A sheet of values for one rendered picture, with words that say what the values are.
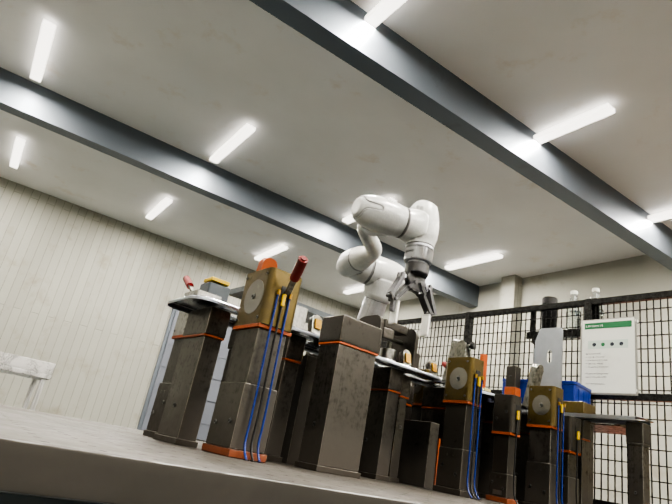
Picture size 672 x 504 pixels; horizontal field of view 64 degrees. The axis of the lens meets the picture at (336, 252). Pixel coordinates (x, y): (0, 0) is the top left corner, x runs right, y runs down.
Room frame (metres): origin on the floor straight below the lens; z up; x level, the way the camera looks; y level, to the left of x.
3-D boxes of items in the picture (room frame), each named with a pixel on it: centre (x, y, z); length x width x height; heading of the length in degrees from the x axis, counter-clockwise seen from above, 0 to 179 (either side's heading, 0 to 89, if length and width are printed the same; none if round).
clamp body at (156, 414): (1.38, 0.33, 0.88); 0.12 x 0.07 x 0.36; 35
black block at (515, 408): (1.58, -0.59, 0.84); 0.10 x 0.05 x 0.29; 35
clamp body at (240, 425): (1.07, 0.11, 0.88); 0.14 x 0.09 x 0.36; 35
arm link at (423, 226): (1.57, -0.25, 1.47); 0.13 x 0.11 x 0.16; 110
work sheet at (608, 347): (2.08, -1.15, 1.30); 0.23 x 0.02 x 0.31; 35
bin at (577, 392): (2.17, -0.94, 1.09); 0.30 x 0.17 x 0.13; 43
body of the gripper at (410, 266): (1.57, -0.26, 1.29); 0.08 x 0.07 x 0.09; 125
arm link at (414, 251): (1.57, -0.26, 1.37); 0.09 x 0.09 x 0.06
